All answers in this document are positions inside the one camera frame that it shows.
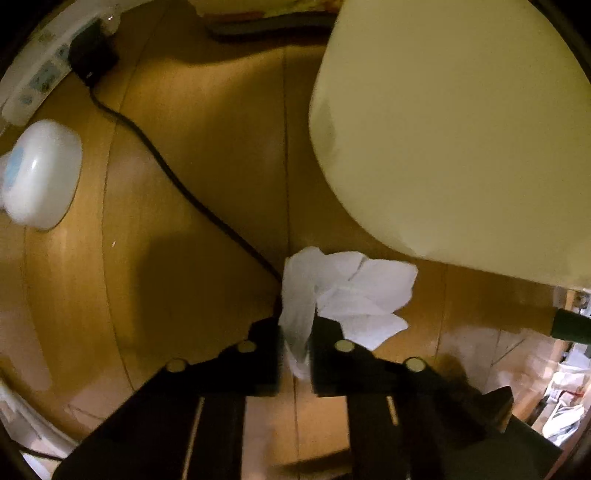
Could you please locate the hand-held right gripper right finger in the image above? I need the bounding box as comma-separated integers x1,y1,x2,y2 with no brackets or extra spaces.
310,316,515,480

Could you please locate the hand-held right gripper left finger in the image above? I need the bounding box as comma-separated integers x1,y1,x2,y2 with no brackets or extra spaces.
53,318,283,480

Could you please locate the white tissue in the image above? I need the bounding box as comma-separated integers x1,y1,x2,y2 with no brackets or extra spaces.
277,246,419,381

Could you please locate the cream plastic waste bin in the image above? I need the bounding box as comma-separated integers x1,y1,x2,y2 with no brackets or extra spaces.
308,0,591,289

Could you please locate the pile of newspapers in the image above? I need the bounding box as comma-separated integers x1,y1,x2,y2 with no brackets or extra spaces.
538,288,591,448

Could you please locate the white round device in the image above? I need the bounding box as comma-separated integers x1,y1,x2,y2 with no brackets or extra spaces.
0,119,84,232

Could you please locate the black power adapter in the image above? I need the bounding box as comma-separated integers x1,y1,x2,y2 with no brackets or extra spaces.
69,21,121,86

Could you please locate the white power strip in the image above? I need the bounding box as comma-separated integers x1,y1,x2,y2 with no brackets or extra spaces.
0,0,153,125

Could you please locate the black power cable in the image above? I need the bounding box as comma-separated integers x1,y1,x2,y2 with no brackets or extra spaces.
87,76,284,319

